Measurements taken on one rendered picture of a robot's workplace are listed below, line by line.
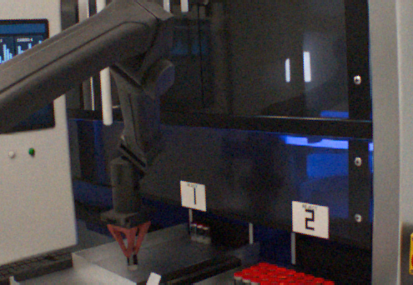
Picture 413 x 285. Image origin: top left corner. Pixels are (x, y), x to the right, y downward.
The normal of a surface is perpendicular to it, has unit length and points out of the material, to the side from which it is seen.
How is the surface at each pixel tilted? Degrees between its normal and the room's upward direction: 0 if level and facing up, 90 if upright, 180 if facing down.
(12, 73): 48
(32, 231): 90
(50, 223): 90
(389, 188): 90
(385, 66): 90
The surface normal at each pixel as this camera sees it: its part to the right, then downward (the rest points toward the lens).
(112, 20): 0.34, -0.59
